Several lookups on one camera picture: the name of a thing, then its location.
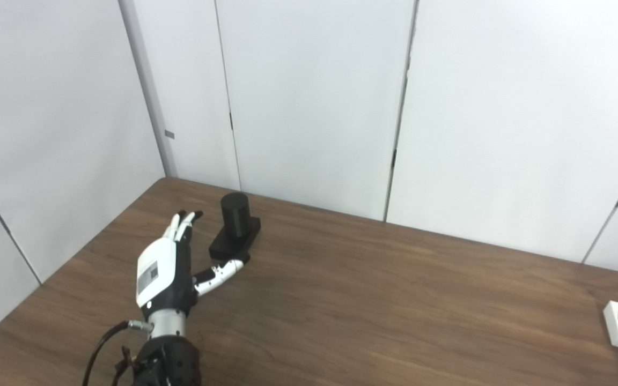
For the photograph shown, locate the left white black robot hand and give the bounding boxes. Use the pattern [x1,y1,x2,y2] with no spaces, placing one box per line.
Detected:
[136,210,245,313]

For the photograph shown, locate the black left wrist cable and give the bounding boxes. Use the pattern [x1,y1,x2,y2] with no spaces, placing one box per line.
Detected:
[82,320,154,386]

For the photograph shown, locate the black peg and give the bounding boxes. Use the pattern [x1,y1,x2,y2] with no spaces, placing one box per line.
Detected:
[209,192,261,263]

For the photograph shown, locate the gray wall corner post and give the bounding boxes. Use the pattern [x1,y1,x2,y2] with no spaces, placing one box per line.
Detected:
[119,0,176,179]

